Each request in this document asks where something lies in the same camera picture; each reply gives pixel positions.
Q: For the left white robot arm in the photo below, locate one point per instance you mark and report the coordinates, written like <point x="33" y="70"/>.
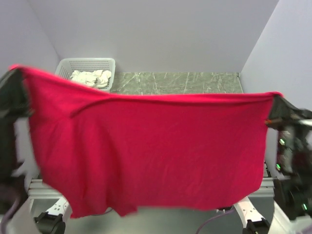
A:
<point x="15" y="205"/>

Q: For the red t shirt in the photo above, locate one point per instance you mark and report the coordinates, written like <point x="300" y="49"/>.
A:
<point x="101" y="150"/>

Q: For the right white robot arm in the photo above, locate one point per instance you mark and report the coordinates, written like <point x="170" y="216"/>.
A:
<point x="292" y="195"/>

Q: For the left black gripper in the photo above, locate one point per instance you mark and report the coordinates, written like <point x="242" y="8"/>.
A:
<point x="13" y="92"/>

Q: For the white t shirt in basket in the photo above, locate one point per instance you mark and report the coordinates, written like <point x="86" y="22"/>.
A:
<point x="96" y="79"/>

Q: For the aluminium frame rail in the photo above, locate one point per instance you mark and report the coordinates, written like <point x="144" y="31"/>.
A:
<point x="39" y="190"/>

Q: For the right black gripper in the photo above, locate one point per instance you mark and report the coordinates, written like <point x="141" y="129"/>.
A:
<point x="281" y="109"/>

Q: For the white plastic laundry basket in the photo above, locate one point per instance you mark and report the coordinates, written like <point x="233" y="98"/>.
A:
<point x="68" y="65"/>

